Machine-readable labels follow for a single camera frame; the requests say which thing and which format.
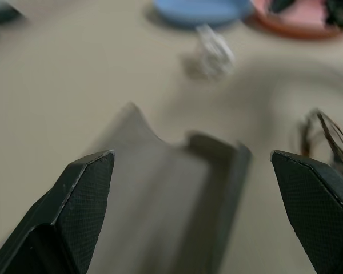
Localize dark object at table edge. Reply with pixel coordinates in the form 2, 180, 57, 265
0, 0, 25, 25

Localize blue plate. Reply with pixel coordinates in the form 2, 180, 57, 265
153, 0, 254, 29

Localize clear plastic wrapper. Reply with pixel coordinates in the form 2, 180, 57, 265
182, 24, 237, 82

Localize open grey glasses case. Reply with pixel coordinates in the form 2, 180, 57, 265
84, 102, 254, 274

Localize pink plate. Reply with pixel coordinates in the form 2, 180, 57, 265
250, 0, 343, 39

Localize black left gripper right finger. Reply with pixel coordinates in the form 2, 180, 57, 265
270, 150, 343, 274

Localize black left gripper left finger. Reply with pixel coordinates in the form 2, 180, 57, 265
0, 150, 115, 274

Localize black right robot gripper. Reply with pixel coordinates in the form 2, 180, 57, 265
268, 0, 343, 29

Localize dark thin-framed glasses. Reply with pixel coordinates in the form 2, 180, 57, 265
298, 108, 343, 183

